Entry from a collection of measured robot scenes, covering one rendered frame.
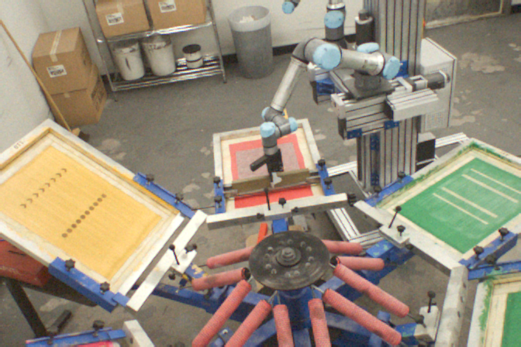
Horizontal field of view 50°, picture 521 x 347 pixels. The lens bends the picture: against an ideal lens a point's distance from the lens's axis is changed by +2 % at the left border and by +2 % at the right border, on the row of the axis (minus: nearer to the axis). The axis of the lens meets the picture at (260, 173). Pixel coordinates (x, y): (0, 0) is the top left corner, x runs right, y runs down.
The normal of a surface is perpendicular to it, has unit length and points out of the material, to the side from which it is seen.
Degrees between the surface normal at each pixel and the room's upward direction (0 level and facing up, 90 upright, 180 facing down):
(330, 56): 86
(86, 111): 90
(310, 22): 90
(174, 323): 0
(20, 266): 0
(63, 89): 91
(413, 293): 0
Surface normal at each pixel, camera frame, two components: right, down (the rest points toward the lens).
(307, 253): -0.13, -0.79
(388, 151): 0.26, 0.56
